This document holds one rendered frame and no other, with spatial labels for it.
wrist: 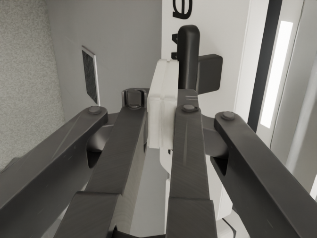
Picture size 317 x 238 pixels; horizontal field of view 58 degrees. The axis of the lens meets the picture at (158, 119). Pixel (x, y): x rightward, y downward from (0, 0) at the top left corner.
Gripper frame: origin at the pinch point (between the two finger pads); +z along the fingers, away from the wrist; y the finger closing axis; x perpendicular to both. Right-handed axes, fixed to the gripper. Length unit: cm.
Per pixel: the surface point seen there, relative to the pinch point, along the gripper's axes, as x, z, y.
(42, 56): -21, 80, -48
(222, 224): -16.9, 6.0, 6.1
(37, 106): -40, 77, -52
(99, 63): -9.4, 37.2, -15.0
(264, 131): -4.4, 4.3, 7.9
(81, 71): -15, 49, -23
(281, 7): 4.9, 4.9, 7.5
